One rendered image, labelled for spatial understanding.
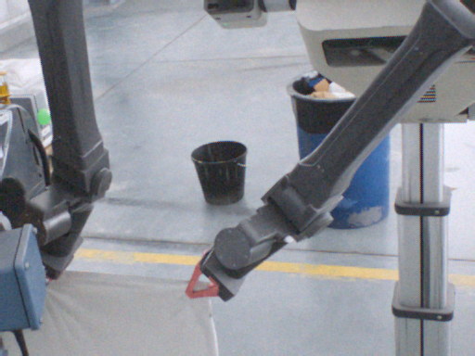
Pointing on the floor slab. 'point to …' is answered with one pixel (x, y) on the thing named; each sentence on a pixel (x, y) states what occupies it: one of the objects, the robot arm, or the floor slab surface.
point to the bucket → (221, 171)
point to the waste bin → (326, 116)
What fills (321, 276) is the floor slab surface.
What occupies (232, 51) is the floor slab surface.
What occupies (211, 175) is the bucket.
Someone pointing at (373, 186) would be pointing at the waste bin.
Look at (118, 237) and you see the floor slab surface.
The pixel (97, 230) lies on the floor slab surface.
